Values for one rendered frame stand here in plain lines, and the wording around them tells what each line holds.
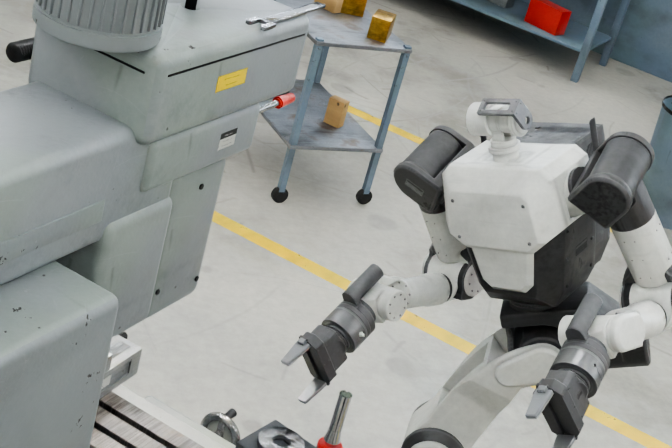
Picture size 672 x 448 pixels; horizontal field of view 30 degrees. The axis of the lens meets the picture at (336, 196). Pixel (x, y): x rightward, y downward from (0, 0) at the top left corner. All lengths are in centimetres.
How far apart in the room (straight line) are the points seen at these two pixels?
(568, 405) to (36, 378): 87
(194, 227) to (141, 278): 18
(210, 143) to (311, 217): 366
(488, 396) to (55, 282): 106
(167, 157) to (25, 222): 32
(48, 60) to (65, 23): 18
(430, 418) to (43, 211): 113
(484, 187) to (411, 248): 342
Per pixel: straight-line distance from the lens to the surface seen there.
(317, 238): 564
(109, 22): 188
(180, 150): 209
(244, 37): 211
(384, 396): 470
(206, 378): 452
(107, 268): 207
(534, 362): 254
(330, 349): 246
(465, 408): 266
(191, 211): 226
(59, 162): 185
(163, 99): 196
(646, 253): 240
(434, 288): 265
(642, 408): 524
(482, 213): 241
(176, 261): 230
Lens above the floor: 257
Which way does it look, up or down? 25 degrees down
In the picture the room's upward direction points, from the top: 16 degrees clockwise
